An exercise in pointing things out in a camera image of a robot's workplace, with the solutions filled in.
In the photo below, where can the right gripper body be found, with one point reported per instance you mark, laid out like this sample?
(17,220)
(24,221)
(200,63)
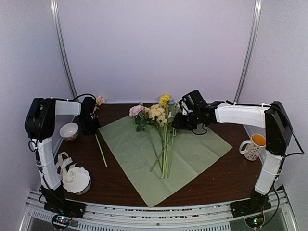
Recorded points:
(189,123)

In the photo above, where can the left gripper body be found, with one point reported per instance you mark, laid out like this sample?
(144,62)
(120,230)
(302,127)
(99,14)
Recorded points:
(90,126)

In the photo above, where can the yellow fake flower stem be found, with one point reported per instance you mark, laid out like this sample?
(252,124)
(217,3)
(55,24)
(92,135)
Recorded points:
(163,101)

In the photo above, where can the cream fake flower bunch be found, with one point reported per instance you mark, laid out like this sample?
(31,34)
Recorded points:
(155,115)

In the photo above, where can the pink fake flower stem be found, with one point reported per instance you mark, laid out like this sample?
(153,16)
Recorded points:
(138,113)

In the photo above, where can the green wrapping paper sheet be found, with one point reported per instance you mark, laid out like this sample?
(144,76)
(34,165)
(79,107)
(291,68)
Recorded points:
(135,152)

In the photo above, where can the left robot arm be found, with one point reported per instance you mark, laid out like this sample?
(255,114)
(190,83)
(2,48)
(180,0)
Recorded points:
(40,126)

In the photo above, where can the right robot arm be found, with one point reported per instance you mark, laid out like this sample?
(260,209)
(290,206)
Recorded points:
(272,118)

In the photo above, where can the peach fake flower stem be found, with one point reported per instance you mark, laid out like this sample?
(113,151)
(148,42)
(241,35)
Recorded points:
(99,101)

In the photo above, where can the small white bowl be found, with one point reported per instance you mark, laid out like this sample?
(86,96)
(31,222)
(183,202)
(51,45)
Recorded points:
(69,131)

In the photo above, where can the white ribbon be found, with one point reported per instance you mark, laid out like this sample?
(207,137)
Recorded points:
(63,161)

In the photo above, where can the white scalloped dish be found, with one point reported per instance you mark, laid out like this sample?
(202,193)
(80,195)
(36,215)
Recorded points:
(76,180)

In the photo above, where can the white patterned mug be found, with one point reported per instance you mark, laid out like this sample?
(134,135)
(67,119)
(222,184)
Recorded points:
(253,148)

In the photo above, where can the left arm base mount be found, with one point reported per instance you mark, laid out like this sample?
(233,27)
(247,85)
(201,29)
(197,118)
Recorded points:
(58,204)

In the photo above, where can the front aluminium rail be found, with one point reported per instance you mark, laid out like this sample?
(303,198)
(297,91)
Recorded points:
(211,217)

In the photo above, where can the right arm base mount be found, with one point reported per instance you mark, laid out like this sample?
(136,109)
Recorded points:
(252,209)

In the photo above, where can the left aluminium frame post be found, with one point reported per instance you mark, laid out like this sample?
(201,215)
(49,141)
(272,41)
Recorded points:
(65,62)

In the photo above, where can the aluminium corner frame post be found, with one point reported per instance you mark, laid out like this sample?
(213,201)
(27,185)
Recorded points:
(250,47)

